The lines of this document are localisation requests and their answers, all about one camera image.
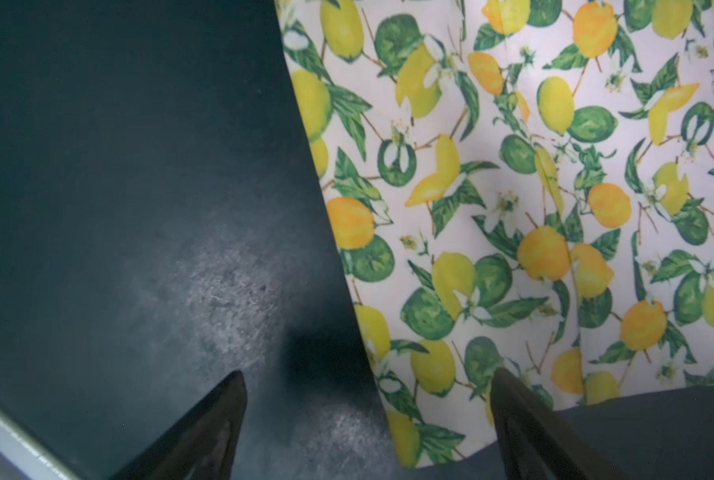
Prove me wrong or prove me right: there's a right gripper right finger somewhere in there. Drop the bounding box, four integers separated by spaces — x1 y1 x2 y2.
490 368 628 480

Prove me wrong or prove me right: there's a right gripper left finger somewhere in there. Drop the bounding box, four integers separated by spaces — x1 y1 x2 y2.
113 370 247 479

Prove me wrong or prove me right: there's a lemon print skirt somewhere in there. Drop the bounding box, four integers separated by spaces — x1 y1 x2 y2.
275 1 714 469

